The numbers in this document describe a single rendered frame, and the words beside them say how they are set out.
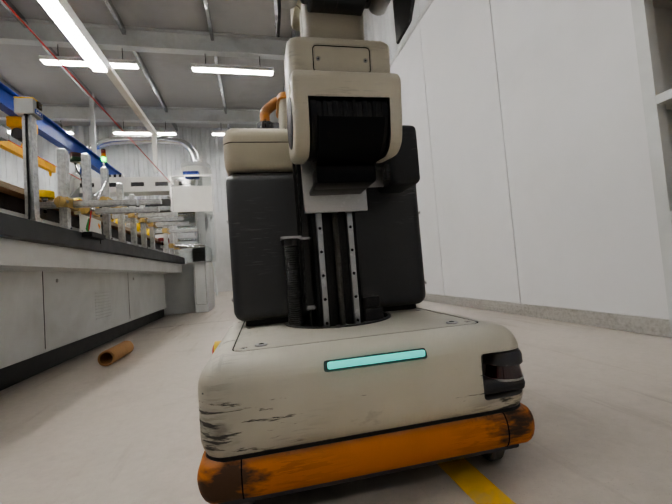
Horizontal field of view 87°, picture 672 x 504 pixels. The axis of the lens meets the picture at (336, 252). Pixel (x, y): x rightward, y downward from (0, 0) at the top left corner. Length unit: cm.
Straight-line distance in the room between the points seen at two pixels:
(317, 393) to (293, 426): 7
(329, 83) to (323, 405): 59
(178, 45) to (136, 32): 72
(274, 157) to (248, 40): 717
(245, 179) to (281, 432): 61
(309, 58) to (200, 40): 732
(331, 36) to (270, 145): 31
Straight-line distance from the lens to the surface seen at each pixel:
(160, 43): 814
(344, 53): 83
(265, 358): 65
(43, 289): 240
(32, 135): 200
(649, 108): 163
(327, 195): 88
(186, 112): 1091
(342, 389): 65
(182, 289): 495
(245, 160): 99
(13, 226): 174
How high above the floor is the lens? 42
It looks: 3 degrees up
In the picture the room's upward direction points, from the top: 4 degrees counter-clockwise
